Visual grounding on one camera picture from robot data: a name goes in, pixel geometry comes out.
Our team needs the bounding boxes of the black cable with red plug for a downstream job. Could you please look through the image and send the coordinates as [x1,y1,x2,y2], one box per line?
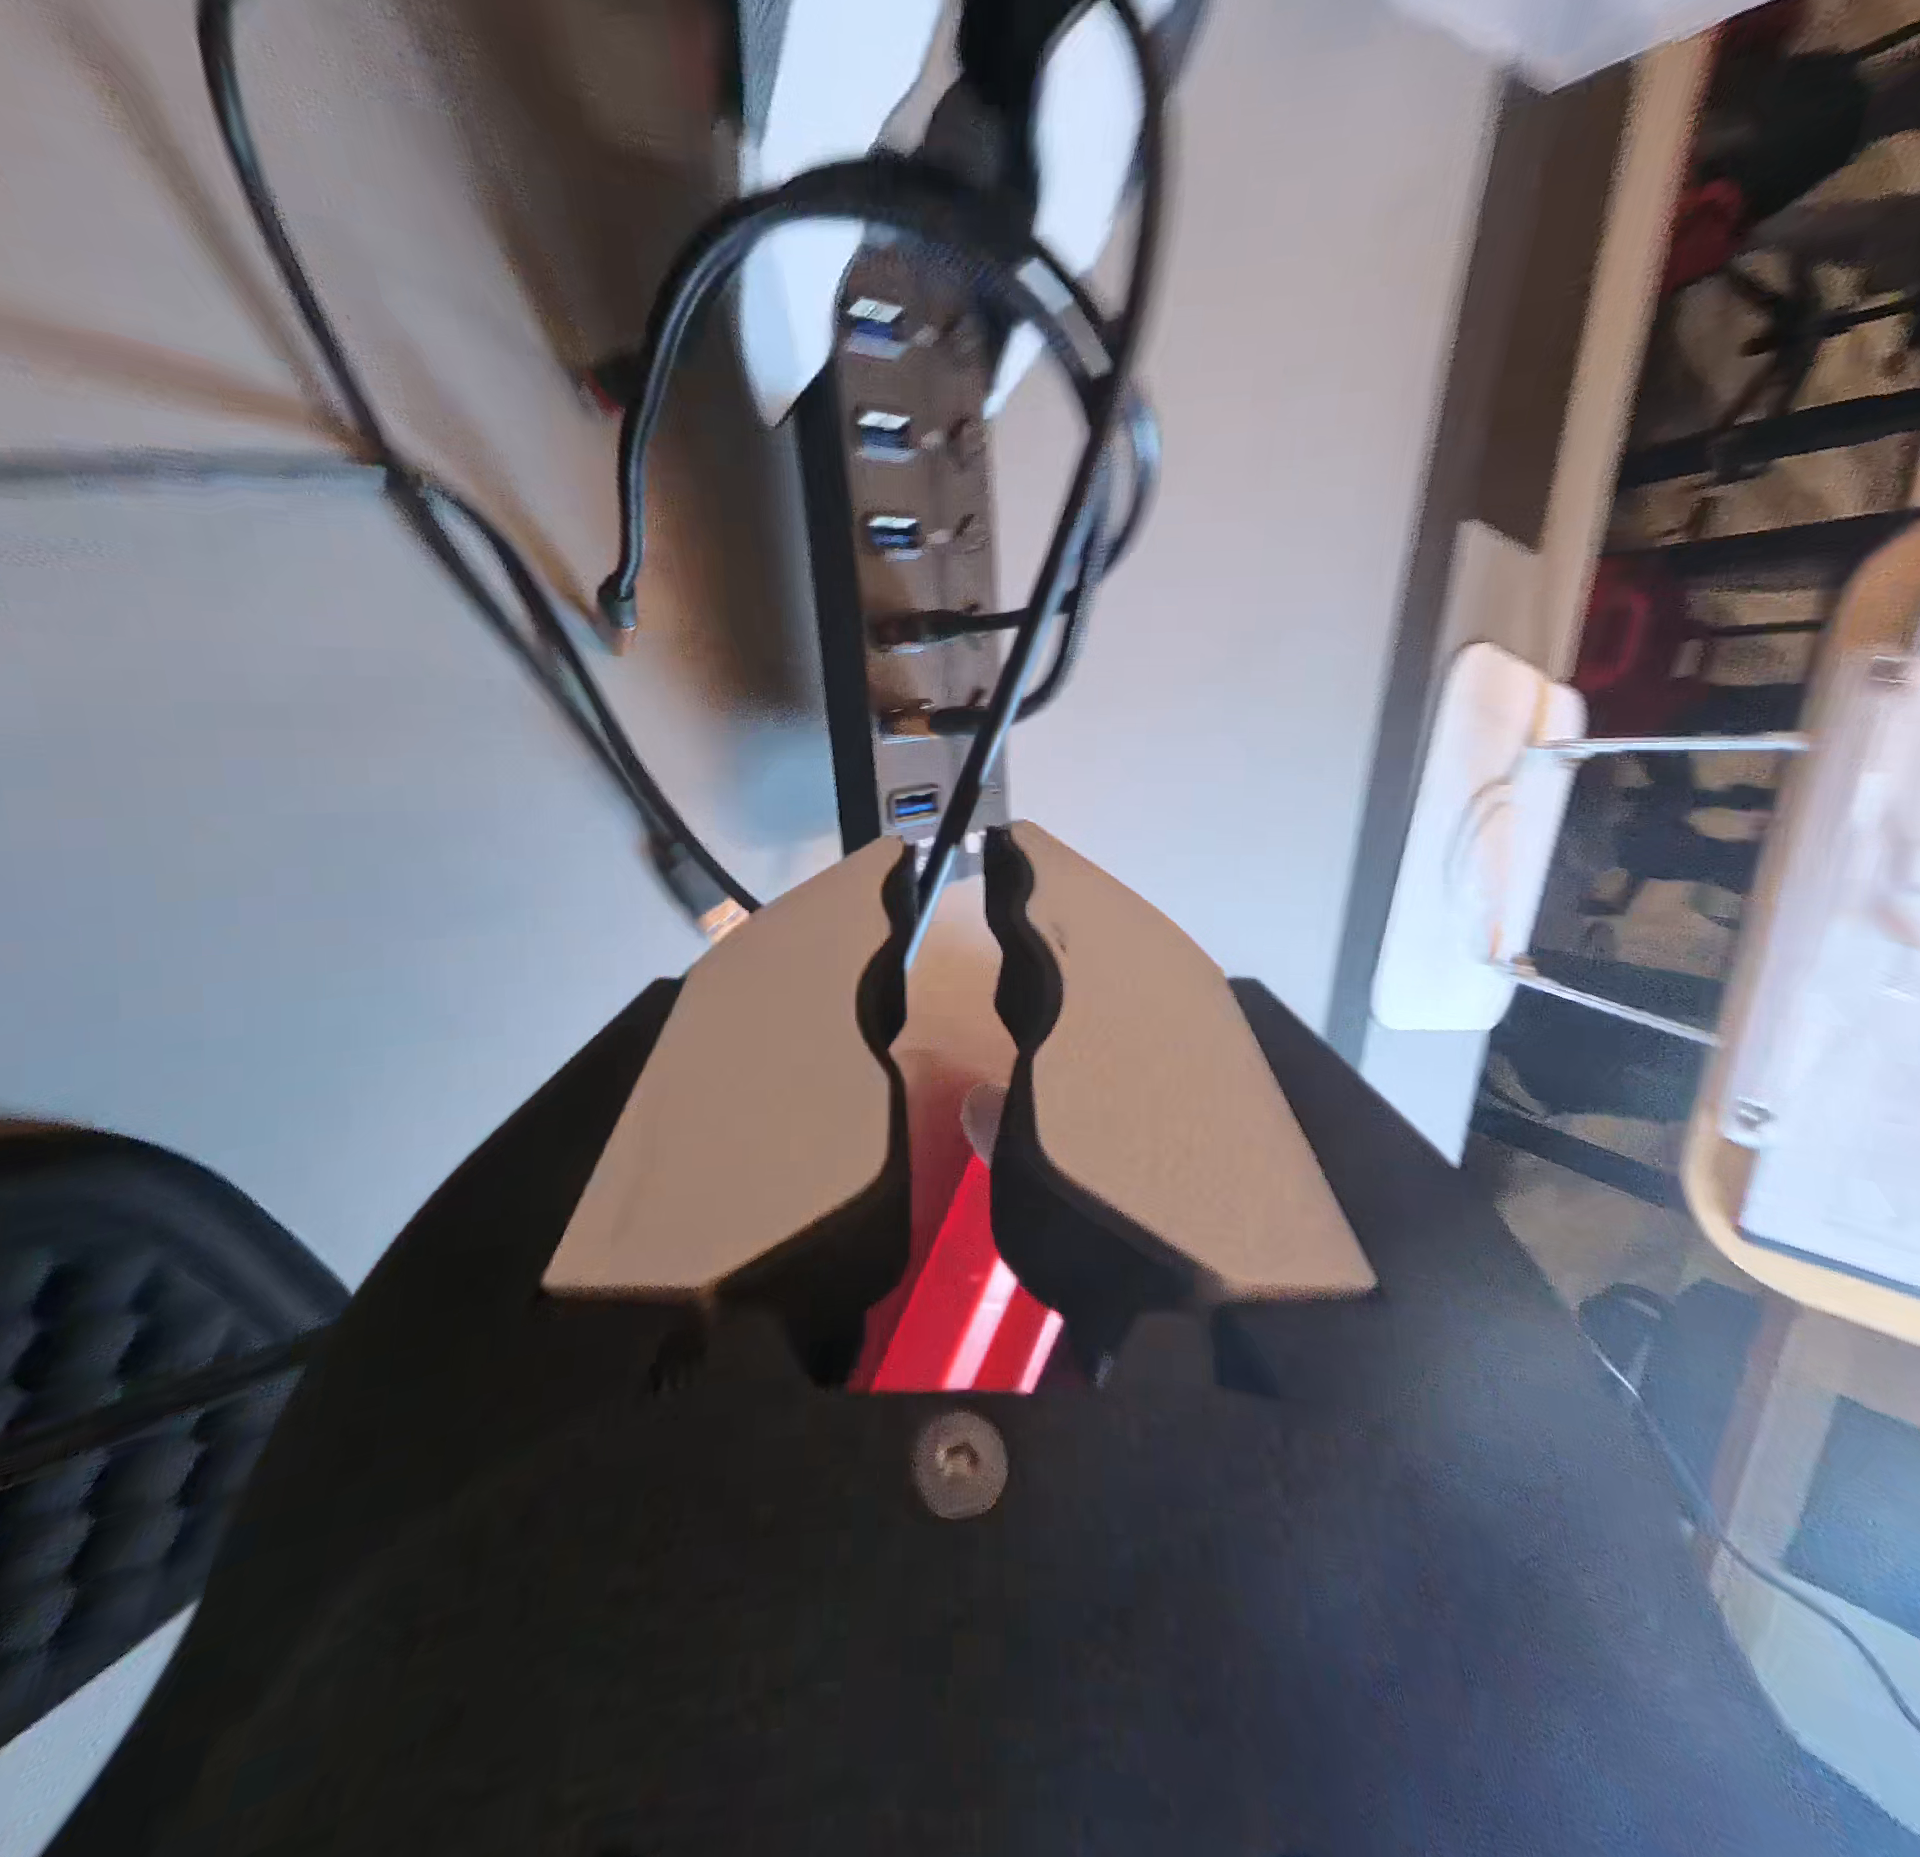
[199,0,760,941]
[899,0,1175,977]

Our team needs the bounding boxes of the printed instruction sheet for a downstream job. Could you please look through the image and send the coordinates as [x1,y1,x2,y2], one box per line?
[1741,641,1920,1266]

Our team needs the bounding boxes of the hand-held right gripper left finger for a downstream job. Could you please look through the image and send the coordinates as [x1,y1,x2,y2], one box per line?
[540,838,916,1390]

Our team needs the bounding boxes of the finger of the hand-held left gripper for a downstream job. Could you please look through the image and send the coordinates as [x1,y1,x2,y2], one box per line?
[742,0,961,433]
[980,0,1164,406]

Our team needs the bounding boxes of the black chair armrest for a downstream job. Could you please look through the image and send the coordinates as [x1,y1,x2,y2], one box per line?
[0,1122,354,1746]

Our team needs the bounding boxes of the thick black hub cable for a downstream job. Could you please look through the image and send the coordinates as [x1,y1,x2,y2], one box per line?
[603,154,1164,660]

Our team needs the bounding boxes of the red plastic bin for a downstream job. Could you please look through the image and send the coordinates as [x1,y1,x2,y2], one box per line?
[845,1048,1069,1397]

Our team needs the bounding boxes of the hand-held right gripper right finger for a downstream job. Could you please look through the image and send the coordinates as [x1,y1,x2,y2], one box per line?
[978,823,1379,1395]

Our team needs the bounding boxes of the document stand with wooden board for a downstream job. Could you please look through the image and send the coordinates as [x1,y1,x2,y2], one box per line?
[1367,522,1920,1349]

